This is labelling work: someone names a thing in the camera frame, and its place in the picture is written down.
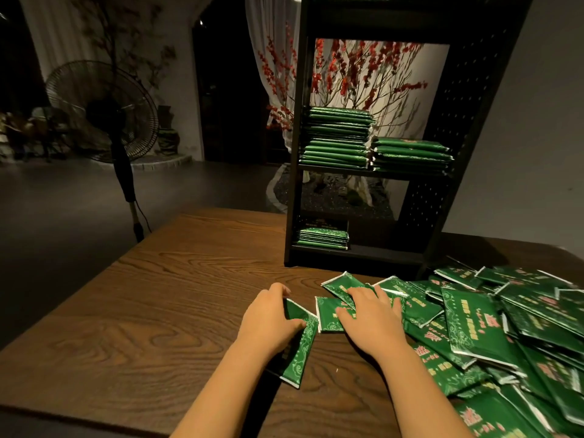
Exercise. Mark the person's right forearm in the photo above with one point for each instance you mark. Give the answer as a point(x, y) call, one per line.
point(424, 397)

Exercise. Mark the white curtain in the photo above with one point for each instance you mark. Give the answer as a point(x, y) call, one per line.
point(269, 41)
point(55, 32)

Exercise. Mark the pile of green packets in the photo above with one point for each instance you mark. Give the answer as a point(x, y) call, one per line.
point(529, 333)

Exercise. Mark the dark vase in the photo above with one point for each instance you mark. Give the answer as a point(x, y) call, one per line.
point(168, 132)

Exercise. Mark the red berry branches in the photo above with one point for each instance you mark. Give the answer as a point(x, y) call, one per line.
point(365, 73)

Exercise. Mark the person's left hand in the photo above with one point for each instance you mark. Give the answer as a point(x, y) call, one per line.
point(266, 322)

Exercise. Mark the bare branched tree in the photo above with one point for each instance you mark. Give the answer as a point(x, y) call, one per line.
point(123, 32)

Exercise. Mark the black standing fan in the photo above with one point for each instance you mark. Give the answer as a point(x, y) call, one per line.
point(100, 105)

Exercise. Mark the black metal shelf rack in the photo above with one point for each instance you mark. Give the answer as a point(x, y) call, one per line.
point(474, 105)

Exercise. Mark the person's right hand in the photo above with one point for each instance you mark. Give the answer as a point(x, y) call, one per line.
point(374, 322)

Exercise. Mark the person's left forearm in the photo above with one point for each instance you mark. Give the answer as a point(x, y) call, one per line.
point(219, 397)

